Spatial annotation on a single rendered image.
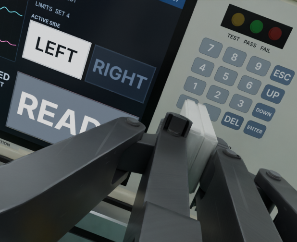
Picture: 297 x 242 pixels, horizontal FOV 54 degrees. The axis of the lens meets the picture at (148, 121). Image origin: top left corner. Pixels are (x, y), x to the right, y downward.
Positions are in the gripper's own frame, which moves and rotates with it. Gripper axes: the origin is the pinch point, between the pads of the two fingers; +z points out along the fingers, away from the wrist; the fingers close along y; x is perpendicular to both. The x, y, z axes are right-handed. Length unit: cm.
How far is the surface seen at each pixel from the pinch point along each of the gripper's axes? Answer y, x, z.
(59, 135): -9.1, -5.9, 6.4
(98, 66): -7.7, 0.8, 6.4
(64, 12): -11.3, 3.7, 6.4
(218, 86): 1.5, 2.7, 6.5
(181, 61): -1.9, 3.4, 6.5
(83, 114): -7.7, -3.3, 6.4
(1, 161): -13.2, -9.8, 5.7
